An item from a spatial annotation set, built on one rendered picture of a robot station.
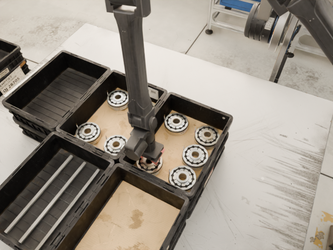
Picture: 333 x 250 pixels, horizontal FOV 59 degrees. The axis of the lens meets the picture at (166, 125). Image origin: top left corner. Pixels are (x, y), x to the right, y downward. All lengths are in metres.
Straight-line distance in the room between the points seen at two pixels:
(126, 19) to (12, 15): 3.19
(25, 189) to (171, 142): 0.59
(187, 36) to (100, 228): 2.41
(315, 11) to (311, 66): 2.43
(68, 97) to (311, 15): 1.12
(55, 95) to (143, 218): 0.75
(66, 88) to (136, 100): 0.70
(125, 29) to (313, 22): 0.42
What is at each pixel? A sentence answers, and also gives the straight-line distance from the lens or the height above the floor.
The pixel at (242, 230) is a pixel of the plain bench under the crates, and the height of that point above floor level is 0.70.
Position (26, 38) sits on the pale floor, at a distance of 3.47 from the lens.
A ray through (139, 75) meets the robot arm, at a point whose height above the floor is 1.29.
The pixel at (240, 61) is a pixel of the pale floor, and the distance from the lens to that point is 2.93.
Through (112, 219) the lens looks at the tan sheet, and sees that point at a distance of 1.11.
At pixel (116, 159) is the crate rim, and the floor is 0.93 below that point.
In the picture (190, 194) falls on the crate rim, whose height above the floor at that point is 0.93.
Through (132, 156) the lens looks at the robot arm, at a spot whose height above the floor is 1.04.
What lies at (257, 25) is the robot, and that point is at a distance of 1.30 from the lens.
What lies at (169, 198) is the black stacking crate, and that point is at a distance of 1.07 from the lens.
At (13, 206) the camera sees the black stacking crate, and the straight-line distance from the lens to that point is 1.25.
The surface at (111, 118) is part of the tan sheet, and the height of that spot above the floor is 0.83.
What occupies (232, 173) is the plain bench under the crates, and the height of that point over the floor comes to 0.70.
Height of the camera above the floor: 1.86
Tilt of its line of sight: 53 degrees down
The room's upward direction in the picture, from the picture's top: 1 degrees counter-clockwise
